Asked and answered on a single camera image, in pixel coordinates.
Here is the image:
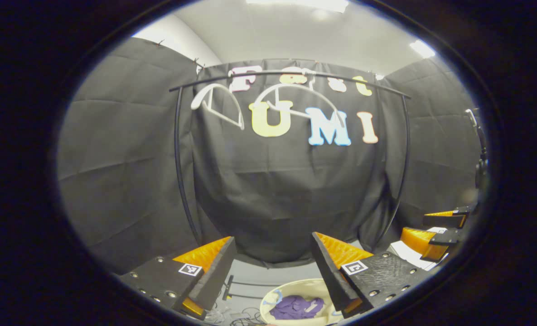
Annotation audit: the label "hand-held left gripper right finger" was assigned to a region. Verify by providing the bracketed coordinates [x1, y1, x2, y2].
[311, 232, 430, 318]

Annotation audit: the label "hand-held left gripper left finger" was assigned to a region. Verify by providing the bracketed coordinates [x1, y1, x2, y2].
[119, 235, 237, 321]

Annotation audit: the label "beige laundry hamper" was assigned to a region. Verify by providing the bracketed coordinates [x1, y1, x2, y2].
[259, 278, 343, 326]

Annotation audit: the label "purple corduroy jacket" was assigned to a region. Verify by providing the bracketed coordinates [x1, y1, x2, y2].
[270, 295, 325, 321]

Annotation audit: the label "black clothes rack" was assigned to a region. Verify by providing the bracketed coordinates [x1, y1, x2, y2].
[169, 70, 411, 302]

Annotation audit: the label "white plain hanger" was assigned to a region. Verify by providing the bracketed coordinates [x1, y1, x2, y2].
[190, 83, 245, 131]

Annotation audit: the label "white hanger with taped hook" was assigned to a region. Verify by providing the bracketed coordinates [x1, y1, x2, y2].
[254, 68, 347, 129]

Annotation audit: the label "white flat board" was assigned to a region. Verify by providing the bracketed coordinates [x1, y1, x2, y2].
[388, 226, 450, 271]

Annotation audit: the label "dark upright object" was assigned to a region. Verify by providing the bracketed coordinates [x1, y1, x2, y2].
[464, 108, 490, 191]

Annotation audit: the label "narrow ceiling light panel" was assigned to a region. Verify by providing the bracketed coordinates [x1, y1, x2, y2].
[409, 39, 436, 58]

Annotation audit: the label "large ceiling light panel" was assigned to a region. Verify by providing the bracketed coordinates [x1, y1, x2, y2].
[246, 0, 349, 13]

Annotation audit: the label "thin floor cables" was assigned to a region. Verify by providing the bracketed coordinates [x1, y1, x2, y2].
[203, 306, 269, 326]

